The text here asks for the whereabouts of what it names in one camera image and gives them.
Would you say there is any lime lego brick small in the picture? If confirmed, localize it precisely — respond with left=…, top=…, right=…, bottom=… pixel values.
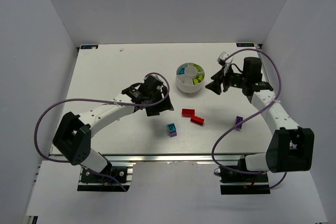
left=193, top=75, right=204, bottom=85

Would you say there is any white round divided container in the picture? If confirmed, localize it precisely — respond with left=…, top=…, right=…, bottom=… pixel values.
left=176, top=62, right=205, bottom=94

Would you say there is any lime lego plate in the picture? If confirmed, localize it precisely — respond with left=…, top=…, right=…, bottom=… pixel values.
left=194, top=64, right=204, bottom=72

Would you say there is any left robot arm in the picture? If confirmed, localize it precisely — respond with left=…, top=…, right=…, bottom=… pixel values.
left=53, top=73, right=174, bottom=175

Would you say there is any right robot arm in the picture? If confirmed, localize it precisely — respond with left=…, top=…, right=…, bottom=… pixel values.
left=206, top=57, right=314, bottom=174

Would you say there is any teal small lego brick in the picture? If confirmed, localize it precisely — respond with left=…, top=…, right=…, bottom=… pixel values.
left=167, top=123, right=176, bottom=132

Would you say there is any red flat lego brick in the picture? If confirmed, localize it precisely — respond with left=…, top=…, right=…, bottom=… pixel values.
left=181, top=108, right=195, bottom=118

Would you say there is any right corner label sticker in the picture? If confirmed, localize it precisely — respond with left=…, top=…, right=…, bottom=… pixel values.
left=236, top=42, right=255, bottom=47

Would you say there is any corner label sticker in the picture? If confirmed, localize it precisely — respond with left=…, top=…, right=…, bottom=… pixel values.
left=236, top=42, right=255, bottom=47
left=80, top=45, right=98, bottom=50

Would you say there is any red stepped lego brick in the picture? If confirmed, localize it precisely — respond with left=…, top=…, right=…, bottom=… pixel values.
left=190, top=115, right=204, bottom=125

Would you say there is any left corner label sticker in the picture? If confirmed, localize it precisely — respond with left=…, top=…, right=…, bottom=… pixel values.
left=80, top=45, right=98, bottom=50

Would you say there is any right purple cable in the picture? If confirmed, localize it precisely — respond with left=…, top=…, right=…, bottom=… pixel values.
left=211, top=48, right=287, bottom=189

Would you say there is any purple cable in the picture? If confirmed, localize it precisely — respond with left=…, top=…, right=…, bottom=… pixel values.
left=34, top=72, right=170, bottom=192
left=211, top=48, right=287, bottom=189

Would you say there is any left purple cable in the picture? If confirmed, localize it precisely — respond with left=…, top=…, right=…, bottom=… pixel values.
left=34, top=72, right=170, bottom=192

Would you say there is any aluminium frame rail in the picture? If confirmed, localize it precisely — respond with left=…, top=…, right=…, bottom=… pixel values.
left=47, top=152, right=266, bottom=163

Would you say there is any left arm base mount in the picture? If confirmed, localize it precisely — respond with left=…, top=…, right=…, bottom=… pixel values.
left=77, top=163, right=133, bottom=193

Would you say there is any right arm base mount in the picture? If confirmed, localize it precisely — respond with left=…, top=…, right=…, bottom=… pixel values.
left=214, top=166, right=270, bottom=195

